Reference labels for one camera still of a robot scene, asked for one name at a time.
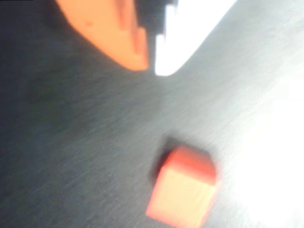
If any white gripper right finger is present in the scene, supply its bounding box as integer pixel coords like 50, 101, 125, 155
154, 0, 238, 77

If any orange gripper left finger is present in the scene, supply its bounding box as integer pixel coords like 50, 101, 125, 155
56, 0, 150, 72

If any red cube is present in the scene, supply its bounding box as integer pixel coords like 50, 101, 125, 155
145, 145, 219, 228

